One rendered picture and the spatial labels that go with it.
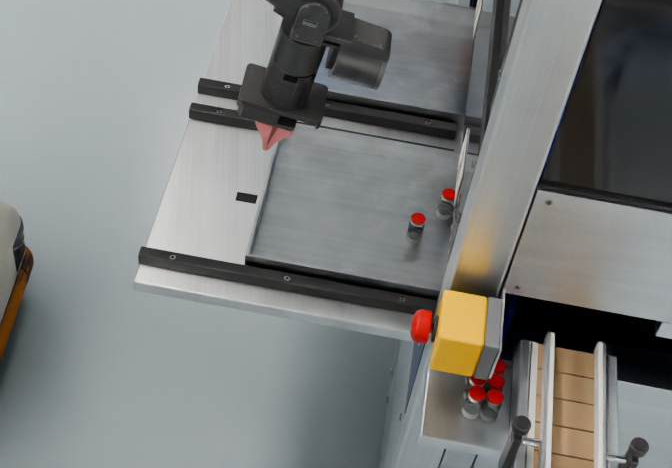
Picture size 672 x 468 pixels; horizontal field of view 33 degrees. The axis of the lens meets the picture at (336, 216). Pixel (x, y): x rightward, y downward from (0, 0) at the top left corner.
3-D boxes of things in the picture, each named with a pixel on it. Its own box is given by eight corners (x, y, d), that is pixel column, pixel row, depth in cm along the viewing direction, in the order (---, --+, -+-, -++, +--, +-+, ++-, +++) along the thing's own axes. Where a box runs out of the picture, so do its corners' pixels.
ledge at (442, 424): (532, 377, 148) (535, 369, 147) (528, 464, 139) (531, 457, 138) (427, 357, 148) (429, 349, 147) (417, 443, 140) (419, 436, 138)
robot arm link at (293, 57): (286, -2, 127) (280, 31, 124) (345, 15, 128) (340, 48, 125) (272, 42, 132) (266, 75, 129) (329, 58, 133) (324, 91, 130)
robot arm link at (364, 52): (310, -49, 124) (302, 0, 119) (410, -20, 126) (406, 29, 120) (285, 31, 133) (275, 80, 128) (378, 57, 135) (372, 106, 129)
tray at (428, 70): (514, 32, 190) (519, 16, 188) (506, 140, 173) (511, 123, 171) (316, -3, 191) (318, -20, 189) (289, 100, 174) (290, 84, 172)
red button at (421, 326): (441, 326, 138) (446, 307, 135) (438, 353, 135) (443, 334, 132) (410, 320, 138) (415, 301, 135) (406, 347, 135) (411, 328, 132)
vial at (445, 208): (452, 210, 163) (457, 189, 159) (450, 221, 161) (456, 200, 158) (436, 207, 163) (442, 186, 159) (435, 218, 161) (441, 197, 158)
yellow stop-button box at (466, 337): (491, 332, 140) (503, 298, 134) (487, 381, 135) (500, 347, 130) (431, 321, 140) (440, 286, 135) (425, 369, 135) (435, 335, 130)
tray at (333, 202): (504, 177, 168) (509, 161, 166) (493, 317, 151) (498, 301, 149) (279, 136, 169) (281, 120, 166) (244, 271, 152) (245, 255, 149)
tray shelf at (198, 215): (513, 22, 195) (516, 14, 194) (487, 355, 149) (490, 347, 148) (241, -26, 196) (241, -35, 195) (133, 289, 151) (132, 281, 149)
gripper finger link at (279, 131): (279, 171, 140) (297, 121, 133) (223, 155, 139) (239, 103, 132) (288, 132, 144) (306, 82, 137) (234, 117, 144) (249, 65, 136)
